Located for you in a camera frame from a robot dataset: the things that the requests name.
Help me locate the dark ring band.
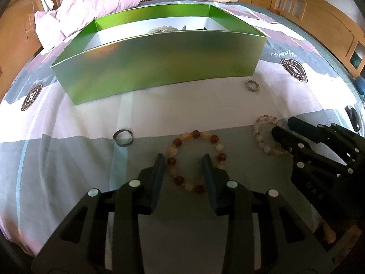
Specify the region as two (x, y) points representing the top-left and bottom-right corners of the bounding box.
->
(113, 130), (134, 148)

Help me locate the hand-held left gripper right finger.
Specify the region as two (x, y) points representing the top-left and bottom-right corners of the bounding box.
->
(201, 154), (334, 274)

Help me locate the pink duvet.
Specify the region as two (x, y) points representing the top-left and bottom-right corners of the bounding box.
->
(35, 0), (141, 50)

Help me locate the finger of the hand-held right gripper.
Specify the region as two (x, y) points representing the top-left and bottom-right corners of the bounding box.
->
(288, 117), (362, 160)
(272, 127), (317, 160)

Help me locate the black oval object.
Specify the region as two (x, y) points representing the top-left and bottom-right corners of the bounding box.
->
(346, 105), (360, 133)

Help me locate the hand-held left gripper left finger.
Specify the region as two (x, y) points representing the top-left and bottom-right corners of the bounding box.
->
(31, 153), (166, 274)

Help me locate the plaid bedsheet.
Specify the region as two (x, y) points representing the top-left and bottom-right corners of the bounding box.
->
(0, 0), (365, 274)

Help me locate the person's right hand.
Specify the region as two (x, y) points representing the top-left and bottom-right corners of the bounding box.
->
(322, 218), (347, 244)

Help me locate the red amber bead bracelet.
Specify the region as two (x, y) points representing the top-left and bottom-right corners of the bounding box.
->
(167, 130), (227, 194)

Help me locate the pale pink bead bracelet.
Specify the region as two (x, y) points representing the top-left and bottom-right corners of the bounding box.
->
(253, 115), (288, 157)

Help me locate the green cardboard box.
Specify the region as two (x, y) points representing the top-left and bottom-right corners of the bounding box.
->
(51, 1), (268, 106)

